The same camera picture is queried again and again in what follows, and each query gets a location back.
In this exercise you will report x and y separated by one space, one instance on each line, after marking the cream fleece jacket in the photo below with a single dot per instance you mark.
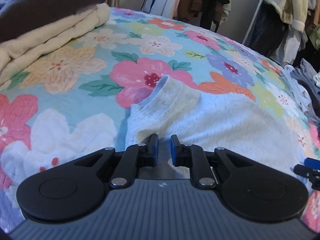
281 12

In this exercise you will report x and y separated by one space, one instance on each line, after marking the light green hanging jacket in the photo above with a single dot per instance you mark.
315 37

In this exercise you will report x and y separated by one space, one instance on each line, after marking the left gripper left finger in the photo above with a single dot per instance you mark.
130 161

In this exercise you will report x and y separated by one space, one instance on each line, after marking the black hanging garment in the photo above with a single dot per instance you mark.
214 11

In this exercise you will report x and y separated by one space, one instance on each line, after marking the grey cat face t-shirt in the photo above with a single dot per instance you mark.
232 121

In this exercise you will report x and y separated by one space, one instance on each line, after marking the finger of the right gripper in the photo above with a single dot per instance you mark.
309 162

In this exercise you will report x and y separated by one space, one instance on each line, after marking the brown hanging garment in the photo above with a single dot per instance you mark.
188 9

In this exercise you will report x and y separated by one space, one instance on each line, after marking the dark navy folded sweater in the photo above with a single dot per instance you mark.
21 16

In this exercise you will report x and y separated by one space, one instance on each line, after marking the floral bed sheet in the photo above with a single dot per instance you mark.
77 99

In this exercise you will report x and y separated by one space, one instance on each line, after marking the cream folded garment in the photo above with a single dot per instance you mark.
17 54

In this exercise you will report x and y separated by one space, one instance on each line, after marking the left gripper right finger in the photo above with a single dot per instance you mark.
194 158

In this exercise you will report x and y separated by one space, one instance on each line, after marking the white floral folded garment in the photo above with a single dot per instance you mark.
316 79

